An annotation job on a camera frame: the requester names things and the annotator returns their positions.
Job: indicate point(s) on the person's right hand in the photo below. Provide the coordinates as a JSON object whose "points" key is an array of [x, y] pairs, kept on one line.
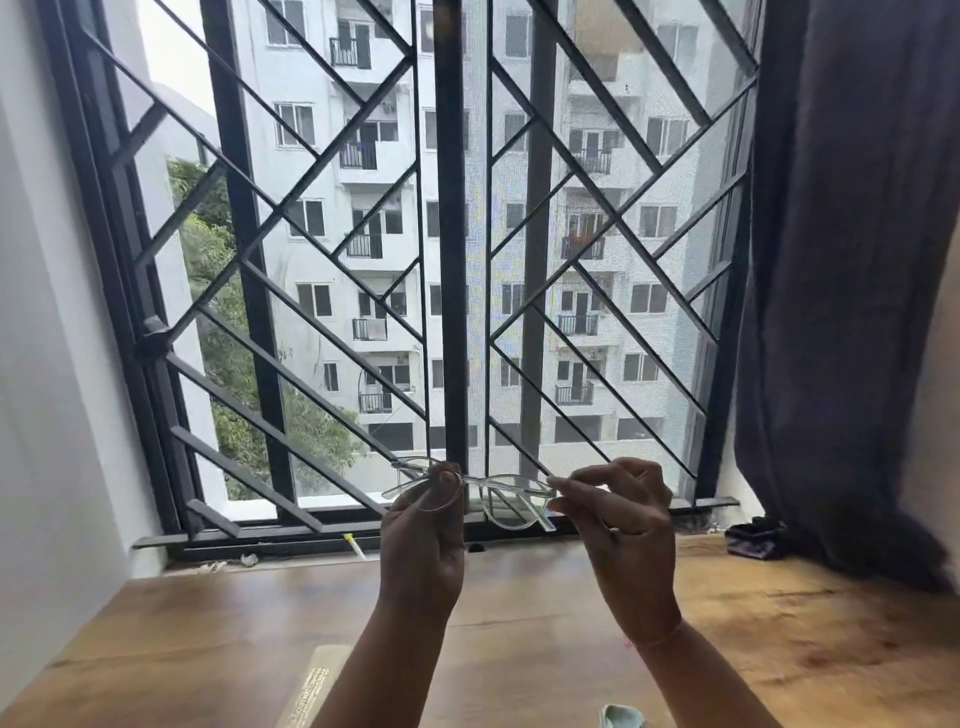
{"points": [[634, 547]]}

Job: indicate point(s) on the person's left hand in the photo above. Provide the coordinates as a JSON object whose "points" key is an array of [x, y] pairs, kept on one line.
{"points": [[420, 555]]}

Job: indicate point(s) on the clear-framed eyeglasses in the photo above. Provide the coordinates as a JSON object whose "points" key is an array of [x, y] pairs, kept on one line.
{"points": [[502, 499]]}

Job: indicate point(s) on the light green cleaning cloth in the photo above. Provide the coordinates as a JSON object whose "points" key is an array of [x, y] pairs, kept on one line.
{"points": [[622, 716]]}

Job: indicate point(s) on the translucent yellowish glasses case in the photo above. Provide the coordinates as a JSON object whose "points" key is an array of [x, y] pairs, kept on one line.
{"points": [[311, 690]]}

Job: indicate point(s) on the person's left forearm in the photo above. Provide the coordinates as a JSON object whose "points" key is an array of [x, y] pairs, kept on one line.
{"points": [[375, 675]]}

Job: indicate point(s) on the dark crumpled cloth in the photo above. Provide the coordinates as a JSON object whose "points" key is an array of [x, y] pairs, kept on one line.
{"points": [[756, 540]]}

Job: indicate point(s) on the white stick yellow tip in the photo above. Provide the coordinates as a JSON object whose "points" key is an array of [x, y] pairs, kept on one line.
{"points": [[354, 546]]}

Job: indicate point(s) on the pink wrist thread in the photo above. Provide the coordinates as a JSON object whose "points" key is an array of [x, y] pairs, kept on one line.
{"points": [[660, 637]]}

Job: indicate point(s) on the black metal window grille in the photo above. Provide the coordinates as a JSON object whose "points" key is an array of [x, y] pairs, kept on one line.
{"points": [[154, 539]]}

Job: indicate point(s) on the green tree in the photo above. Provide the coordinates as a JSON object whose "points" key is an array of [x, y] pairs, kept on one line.
{"points": [[217, 322]]}

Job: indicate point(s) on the white apartment building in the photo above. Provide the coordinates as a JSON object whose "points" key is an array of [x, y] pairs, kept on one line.
{"points": [[345, 240]]}

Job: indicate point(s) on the dark curtain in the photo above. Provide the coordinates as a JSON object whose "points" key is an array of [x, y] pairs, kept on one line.
{"points": [[847, 262]]}

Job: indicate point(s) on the black window frame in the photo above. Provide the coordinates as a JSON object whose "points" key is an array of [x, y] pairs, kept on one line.
{"points": [[450, 225]]}

